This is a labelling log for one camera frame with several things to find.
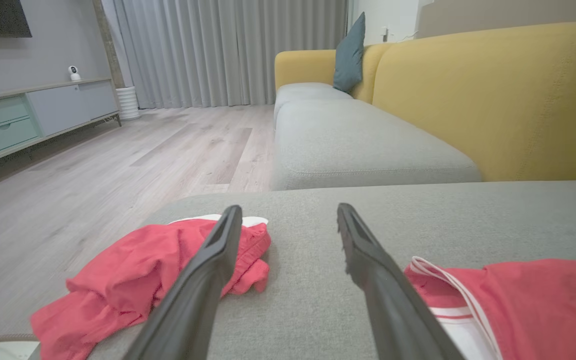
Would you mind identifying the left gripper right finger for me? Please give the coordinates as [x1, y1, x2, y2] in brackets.
[337, 202, 464, 360]

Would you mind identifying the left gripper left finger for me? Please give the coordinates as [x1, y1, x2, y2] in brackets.
[123, 205, 243, 360]

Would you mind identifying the red and white shirt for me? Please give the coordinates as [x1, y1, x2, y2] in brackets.
[30, 214, 273, 360]

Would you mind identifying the red jersey with white sleeves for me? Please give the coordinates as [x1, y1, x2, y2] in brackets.
[404, 256, 576, 360]

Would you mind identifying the large grey sofa ottoman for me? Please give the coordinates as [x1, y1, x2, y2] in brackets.
[27, 180, 576, 360]

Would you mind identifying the grey sofa seat cushion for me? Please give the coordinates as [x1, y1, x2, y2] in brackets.
[273, 82, 355, 121]
[270, 98, 483, 192]

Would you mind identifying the white ribbed vase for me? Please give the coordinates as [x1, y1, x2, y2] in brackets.
[115, 86, 142, 121]

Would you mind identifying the grey and green TV cabinet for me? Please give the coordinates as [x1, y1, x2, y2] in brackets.
[0, 77, 122, 172]

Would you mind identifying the yellow sofa backrest cushion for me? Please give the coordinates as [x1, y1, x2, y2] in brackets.
[372, 22, 576, 182]
[350, 42, 395, 104]

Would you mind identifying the grey pleated curtain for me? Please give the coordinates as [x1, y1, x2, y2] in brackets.
[101, 0, 350, 110]

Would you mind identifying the teal throw pillow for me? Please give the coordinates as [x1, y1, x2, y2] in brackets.
[332, 12, 367, 94]

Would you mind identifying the yellow sofa armrest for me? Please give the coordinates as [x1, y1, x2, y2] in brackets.
[274, 49, 338, 92]

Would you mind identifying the wooden trunk post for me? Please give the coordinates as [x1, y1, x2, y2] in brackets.
[91, 0, 127, 90]

